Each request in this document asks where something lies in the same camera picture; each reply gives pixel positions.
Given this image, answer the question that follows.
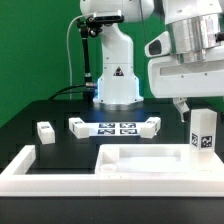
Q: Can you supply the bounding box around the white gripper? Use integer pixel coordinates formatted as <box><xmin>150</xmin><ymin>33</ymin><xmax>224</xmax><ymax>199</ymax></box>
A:
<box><xmin>148</xmin><ymin>56</ymin><xmax>224</xmax><ymax>122</ymax></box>

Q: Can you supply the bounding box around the white desk top panel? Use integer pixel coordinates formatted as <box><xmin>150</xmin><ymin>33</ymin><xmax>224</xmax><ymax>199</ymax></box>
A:
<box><xmin>95</xmin><ymin>144</ymin><xmax>215</xmax><ymax>173</ymax></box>

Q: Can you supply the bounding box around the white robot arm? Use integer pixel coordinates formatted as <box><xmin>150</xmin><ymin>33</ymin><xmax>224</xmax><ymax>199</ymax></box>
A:
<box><xmin>80</xmin><ymin>0</ymin><xmax>224</xmax><ymax>114</ymax></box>

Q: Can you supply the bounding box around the white U-shaped fence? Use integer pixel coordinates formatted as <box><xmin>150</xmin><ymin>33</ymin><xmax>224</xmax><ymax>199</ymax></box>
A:
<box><xmin>0</xmin><ymin>145</ymin><xmax>224</xmax><ymax>197</ymax></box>

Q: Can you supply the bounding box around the marker tag sheet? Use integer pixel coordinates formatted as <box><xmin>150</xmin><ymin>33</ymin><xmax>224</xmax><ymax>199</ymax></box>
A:
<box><xmin>88</xmin><ymin>122</ymin><xmax>143</xmax><ymax>136</ymax></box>

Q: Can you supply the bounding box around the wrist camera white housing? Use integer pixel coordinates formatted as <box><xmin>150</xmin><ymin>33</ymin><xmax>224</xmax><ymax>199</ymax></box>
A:
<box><xmin>144</xmin><ymin>31</ymin><xmax>172</xmax><ymax>57</ymax></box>

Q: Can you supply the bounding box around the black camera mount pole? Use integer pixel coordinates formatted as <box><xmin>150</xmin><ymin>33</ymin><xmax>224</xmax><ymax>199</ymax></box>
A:
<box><xmin>77</xmin><ymin>19</ymin><xmax>96</xmax><ymax>102</ymax></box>

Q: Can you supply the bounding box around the black camera on mount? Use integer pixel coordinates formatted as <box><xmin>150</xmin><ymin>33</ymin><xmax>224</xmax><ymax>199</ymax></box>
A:
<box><xmin>87</xmin><ymin>10</ymin><xmax>124</xmax><ymax>25</ymax></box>

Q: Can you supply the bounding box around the black cable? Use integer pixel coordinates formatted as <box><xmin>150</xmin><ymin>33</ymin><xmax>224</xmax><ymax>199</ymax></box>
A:
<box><xmin>48</xmin><ymin>83</ymin><xmax>88</xmax><ymax>101</ymax></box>

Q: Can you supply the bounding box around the white cable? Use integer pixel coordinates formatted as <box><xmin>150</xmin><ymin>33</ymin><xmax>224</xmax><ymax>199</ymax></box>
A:
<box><xmin>66</xmin><ymin>13</ymin><xmax>92</xmax><ymax>100</ymax></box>

